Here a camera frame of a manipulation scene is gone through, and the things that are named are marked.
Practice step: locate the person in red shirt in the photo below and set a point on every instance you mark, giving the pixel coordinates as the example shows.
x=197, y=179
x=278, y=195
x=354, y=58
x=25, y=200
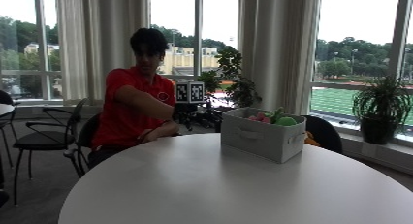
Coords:
x=125, y=120

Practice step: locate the black chair with round back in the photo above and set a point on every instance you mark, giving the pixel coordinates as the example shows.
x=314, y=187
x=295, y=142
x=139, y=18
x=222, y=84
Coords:
x=89, y=133
x=325, y=133

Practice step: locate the white cube with black markers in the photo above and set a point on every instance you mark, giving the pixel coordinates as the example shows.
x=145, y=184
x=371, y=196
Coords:
x=190, y=92

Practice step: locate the grey fabric storage box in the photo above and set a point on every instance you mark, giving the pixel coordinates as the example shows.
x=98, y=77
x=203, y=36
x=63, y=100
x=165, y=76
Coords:
x=258, y=138

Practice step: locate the tall leafy potted plant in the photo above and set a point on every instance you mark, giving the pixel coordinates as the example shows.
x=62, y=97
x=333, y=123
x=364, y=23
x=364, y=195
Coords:
x=239, y=85

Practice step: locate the pink soft toy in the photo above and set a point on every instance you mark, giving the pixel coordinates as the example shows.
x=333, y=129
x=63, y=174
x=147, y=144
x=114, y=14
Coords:
x=261, y=117

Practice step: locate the green leafy soft toy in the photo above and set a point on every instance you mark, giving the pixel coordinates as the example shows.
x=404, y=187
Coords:
x=275, y=113

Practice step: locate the white curtain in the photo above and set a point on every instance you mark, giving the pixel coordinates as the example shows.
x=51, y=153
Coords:
x=281, y=49
x=99, y=46

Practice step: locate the green round soft toy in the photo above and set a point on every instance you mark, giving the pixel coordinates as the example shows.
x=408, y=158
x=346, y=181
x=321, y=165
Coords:
x=286, y=121

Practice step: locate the black chair with thin legs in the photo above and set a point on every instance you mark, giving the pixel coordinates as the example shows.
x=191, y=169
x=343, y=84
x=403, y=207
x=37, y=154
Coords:
x=6, y=120

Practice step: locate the orange soft thing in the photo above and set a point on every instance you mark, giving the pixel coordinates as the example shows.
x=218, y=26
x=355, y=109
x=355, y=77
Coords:
x=311, y=140

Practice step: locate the potted plant with thin leaves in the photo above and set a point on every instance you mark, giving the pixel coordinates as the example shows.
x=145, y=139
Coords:
x=380, y=114

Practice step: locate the black metal frame armchair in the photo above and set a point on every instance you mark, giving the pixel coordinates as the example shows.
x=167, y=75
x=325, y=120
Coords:
x=47, y=140

